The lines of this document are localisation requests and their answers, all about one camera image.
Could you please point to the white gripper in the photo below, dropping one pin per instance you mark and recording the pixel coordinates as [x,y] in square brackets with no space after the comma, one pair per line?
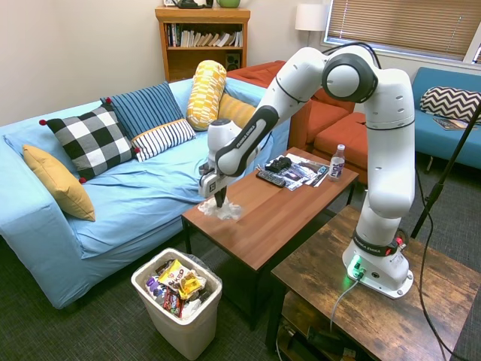
[211,184]

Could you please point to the clear plastic wrapper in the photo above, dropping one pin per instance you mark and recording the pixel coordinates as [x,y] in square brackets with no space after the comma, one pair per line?
[227,211]

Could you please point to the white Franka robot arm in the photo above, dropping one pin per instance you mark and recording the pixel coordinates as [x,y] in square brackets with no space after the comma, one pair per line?
[391,150]

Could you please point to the bin with clear plastic liner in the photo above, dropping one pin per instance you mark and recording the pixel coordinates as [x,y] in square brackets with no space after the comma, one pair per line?
[196,260]

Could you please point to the white paper trash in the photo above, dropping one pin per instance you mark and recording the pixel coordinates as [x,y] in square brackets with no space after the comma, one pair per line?
[192,305]

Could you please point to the beige plastic trash bin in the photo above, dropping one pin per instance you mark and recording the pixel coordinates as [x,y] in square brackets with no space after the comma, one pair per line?
[169,331]

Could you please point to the black remote control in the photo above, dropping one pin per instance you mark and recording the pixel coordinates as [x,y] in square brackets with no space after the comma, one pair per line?
[270,179]

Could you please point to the black game controller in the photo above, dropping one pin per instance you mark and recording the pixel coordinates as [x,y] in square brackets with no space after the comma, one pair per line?
[279,164]

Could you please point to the light blue sofa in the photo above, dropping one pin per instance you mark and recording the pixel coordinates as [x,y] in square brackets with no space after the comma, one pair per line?
[143,195]

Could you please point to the dark glossy magazine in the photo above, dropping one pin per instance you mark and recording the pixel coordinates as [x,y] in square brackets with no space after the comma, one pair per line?
[297,175]

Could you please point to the white navy striped pillow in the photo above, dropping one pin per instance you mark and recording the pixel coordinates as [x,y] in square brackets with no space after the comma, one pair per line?
[165,137]

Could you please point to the orange yellow pillow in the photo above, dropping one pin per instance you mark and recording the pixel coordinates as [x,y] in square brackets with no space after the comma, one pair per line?
[235,111]

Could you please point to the yellow baked chips bag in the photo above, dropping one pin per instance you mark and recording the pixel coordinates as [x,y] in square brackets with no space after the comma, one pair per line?
[174,276]

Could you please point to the crumpled yellow wrapper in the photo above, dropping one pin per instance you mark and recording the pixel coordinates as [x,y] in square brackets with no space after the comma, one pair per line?
[191,286]

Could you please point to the white glossy magazine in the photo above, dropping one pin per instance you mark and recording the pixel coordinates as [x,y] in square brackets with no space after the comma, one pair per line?
[318,173]

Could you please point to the yellow patterned bolster pillow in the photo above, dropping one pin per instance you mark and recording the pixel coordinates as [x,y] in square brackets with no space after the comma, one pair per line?
[206,94]

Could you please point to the blue striped pillow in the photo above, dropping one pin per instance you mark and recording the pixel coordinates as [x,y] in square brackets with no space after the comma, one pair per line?
[146,109]

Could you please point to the red brown candy wrapper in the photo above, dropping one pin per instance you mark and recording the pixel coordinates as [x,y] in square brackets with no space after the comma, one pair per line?
[173,302]

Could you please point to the clear plastic drink bottle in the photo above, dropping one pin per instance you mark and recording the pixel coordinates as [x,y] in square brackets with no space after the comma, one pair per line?
[337,165]

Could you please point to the orange sofa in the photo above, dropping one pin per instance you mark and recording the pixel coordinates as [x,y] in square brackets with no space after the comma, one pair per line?
[338,139]

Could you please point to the small black speaker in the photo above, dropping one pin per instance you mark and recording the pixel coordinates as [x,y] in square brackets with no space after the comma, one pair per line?
[233,62]

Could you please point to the wooden bookshelf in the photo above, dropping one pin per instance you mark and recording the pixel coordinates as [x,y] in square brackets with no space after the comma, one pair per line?
[173,64]

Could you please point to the black white checked pillow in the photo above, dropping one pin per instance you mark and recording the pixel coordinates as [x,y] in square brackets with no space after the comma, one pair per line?
[90,139]

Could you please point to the row of books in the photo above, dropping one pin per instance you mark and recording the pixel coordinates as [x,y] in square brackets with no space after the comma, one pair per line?
[203,38]

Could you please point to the mustard yellow pillow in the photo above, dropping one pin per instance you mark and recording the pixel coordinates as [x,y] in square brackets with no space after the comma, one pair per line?
[60,184]

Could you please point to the green round pot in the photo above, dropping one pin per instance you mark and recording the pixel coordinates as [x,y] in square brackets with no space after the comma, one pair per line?
[228,3]

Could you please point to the black object on bookshelf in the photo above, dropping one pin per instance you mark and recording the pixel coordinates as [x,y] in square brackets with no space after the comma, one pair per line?
[193,3]

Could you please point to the rustic wooden robot table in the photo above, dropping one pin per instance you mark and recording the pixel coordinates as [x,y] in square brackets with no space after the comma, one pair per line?
[376,319]

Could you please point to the white shade floor lamp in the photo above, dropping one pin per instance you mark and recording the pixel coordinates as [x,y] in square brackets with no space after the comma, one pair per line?
[310,17]

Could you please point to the teal blue couch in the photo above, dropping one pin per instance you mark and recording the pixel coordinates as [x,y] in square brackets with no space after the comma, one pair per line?
[439,143]

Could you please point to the magazine with dark photo cover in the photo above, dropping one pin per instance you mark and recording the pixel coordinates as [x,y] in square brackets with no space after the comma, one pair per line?
[452,124]

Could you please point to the wooden window blinds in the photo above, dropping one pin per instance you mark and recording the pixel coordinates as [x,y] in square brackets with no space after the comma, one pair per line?
[394,22]

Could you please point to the black white chevron pillow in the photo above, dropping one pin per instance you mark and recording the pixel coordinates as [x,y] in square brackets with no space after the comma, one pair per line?
[451,103]

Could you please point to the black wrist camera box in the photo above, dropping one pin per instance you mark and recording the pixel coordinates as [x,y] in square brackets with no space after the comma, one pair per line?
[206,170]

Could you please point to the wooden coffee table black frame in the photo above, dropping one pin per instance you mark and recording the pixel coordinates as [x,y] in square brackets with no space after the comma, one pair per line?
[270,218]

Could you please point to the black camera stand pole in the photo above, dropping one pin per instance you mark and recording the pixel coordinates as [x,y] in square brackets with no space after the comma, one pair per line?
[440,184]

